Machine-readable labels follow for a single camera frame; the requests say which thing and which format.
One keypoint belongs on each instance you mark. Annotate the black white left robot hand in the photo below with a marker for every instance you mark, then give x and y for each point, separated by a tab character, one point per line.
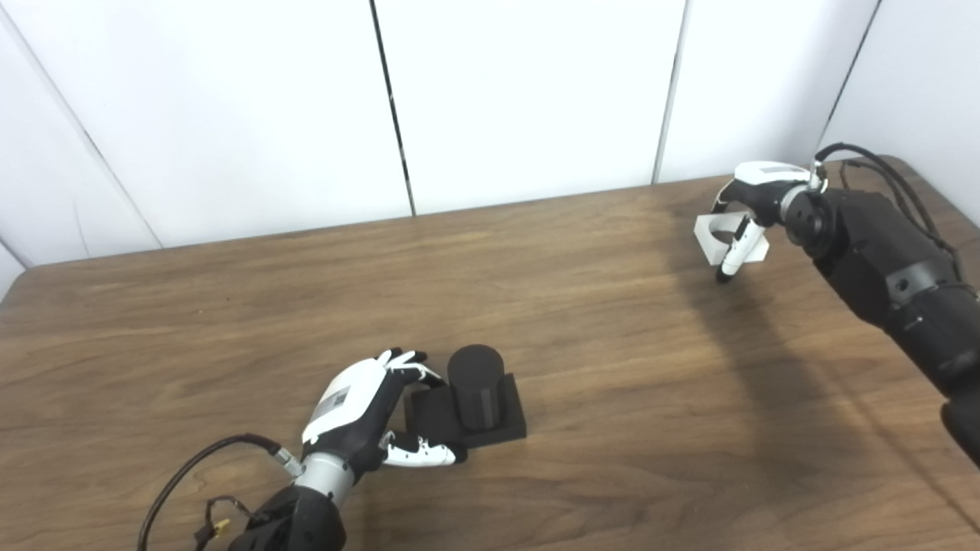
344	398

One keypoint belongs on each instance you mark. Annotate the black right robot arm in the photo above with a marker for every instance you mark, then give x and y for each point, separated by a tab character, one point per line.
888	268

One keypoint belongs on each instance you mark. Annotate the black peg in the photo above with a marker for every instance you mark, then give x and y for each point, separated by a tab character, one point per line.
475	383

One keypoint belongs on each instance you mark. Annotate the white square piece with hole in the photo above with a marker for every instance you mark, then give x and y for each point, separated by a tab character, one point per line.
706	243

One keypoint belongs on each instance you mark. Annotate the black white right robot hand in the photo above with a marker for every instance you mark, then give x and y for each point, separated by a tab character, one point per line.
766	187

